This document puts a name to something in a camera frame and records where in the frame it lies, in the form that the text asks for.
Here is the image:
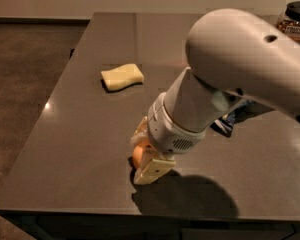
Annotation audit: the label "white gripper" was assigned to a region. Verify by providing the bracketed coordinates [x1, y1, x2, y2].
[131, 92, 205, 185]

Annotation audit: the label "orange fruit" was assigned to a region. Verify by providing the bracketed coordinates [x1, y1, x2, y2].
[132, 140, 151, 169]

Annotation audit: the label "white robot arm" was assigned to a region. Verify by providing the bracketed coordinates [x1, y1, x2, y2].
[131, 9, 300, 185]

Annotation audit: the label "blue chip bag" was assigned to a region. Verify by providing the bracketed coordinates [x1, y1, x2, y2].
[210, 100, 255, 137]

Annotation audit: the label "yellow sponge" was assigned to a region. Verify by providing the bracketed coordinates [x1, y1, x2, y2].
[101, 64, 144, 91]

